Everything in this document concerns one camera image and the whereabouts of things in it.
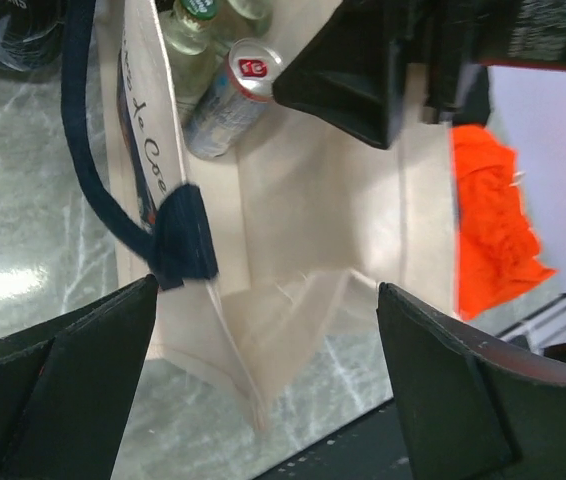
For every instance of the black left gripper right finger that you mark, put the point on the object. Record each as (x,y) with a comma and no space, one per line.
(470,405)

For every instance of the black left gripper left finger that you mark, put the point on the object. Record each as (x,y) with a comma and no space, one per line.
(67,386)

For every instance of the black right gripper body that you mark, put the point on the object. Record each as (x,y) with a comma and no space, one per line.
(455,39)

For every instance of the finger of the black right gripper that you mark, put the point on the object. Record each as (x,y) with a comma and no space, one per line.
(352,73)

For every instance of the beige canvas tote bag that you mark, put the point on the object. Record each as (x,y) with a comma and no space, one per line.
(265,251)

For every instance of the clear glass green-cap bottle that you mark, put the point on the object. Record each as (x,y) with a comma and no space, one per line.
(239,19)

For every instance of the red-top drink can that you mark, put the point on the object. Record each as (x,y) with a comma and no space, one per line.
(239,93)

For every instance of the orange folded garment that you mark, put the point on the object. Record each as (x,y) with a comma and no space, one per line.
(498,258)

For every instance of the dark shark print shirt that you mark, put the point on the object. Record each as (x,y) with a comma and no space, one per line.
(31,33)

